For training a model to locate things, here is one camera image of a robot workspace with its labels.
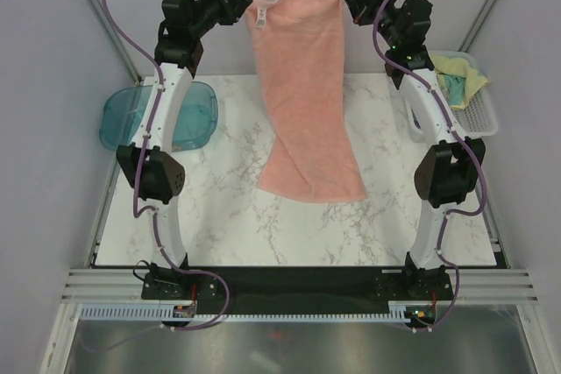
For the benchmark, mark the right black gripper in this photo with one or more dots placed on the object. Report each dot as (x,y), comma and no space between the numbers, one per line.
(360,4)

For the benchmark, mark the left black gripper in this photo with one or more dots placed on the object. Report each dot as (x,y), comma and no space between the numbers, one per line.
(231,5)

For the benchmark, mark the pink towel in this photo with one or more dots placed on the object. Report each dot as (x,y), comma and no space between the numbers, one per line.
(298,48)

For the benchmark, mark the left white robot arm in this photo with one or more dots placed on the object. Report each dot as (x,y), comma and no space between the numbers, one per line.
(155,177)

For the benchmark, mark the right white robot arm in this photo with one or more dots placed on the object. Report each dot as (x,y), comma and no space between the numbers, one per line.
(451,167)

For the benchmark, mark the teal cloth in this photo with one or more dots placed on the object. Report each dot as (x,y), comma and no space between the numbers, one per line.
(455,86)

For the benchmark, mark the teal transparent plastic bin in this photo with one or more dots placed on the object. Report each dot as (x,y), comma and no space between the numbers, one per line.
(196,123)

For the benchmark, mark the yellow cloth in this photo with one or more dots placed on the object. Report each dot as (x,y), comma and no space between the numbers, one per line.
(474,79)

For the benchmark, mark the white perforated plastic basket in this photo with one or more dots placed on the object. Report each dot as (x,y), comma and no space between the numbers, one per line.
(478,118)

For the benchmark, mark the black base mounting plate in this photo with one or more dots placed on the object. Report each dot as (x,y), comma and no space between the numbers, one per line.
(296,289)

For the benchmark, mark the left aluminium corner post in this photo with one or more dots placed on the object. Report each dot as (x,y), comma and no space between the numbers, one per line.
(115,42)

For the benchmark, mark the aluminium extrusion rail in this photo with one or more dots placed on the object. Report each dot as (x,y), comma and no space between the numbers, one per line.
(476,286)

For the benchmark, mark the white slotted cable duct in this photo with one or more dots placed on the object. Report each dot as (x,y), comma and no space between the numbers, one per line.
(175,313)

